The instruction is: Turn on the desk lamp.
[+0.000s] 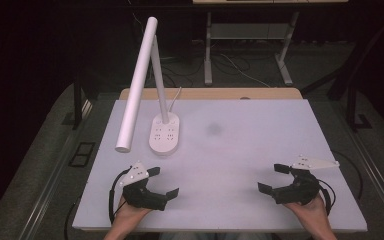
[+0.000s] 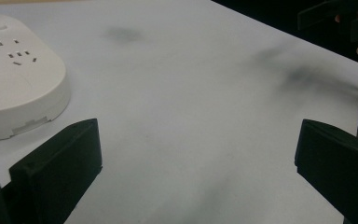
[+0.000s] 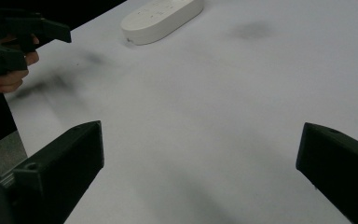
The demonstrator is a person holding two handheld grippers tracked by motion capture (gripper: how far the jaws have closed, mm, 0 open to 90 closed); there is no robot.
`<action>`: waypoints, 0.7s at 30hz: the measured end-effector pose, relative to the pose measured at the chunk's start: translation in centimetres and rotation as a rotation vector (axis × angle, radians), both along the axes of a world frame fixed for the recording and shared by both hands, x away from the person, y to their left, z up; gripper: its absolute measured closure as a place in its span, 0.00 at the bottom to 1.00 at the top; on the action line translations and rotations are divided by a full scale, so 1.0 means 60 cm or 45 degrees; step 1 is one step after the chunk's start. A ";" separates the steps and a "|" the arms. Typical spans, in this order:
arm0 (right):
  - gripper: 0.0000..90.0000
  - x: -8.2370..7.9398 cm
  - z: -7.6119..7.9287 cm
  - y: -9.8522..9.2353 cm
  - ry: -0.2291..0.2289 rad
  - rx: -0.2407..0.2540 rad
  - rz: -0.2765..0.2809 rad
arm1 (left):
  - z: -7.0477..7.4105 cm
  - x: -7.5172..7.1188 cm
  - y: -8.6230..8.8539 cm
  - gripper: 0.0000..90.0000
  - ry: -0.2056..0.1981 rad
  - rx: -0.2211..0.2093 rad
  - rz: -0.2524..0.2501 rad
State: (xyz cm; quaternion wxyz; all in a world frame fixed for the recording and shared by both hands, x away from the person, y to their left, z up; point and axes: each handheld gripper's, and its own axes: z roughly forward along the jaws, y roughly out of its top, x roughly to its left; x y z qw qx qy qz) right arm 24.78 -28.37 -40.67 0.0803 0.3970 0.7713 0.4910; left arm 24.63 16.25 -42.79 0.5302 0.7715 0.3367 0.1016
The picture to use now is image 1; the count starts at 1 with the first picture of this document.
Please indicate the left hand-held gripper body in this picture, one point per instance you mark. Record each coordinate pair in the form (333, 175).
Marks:
(143, 195)

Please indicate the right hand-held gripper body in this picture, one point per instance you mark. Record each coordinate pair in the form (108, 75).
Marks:
(301, 190)

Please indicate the white desk lamp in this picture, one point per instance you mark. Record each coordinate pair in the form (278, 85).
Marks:
(136, 83)

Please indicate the person's left hand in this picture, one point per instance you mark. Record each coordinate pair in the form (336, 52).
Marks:
(128, 216)

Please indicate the person's right hand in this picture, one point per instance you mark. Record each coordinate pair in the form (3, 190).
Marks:
(313, 215)

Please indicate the white table mat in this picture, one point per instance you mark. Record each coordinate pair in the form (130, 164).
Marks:
(233, 150)

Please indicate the black metal stand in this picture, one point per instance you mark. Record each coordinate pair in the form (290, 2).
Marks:
(351, 100)
(77, 106)

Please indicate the black floor socket frame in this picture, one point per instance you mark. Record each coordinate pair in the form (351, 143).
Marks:
(81, 154)

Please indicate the grey metal frame desk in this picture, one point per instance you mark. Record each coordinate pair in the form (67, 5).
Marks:
(246, 31)

